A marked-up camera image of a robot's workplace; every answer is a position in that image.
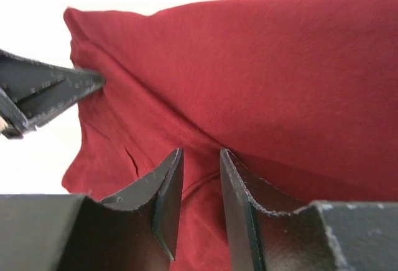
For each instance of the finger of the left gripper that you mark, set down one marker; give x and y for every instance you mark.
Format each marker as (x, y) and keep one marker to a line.
(47, 103)
(23, 78)

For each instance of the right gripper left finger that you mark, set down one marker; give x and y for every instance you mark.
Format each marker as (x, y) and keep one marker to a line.
(135, 228)

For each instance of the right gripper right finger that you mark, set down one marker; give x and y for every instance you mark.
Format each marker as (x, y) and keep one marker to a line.
(271, 230)

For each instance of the dark red t-shirt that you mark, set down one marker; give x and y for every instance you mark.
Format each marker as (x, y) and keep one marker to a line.
(304, 92)

